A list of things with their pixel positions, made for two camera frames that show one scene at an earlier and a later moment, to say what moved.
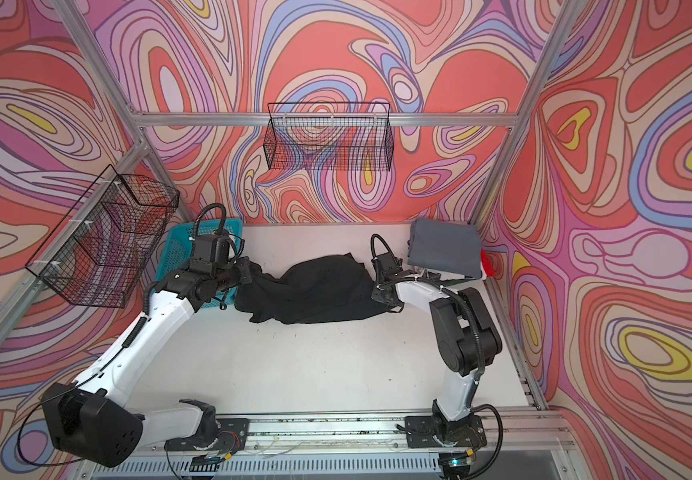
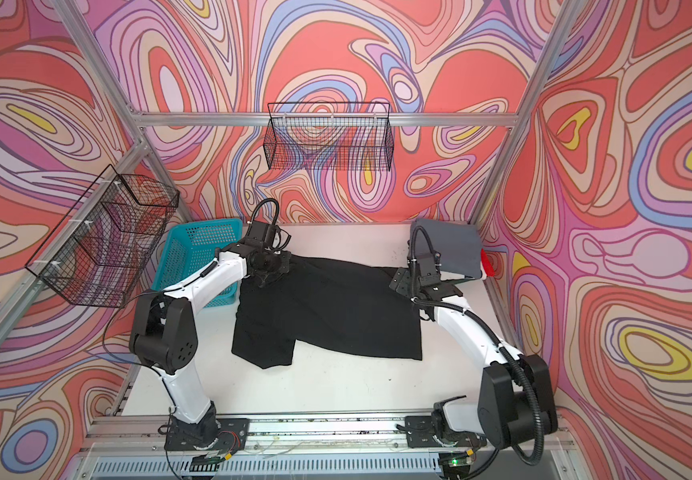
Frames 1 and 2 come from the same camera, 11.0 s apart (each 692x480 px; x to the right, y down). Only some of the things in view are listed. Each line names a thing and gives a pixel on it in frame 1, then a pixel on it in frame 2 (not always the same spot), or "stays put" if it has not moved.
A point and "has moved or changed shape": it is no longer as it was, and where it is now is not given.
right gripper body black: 379,295 to 407,286
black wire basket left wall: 103,245 stays put
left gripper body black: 232,275 to 276,263
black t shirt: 308,290 has moved or changed shape
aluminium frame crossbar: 325,119 stays put
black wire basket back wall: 329,136 stays put
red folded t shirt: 486,263 stays put
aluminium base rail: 521,447 stays put
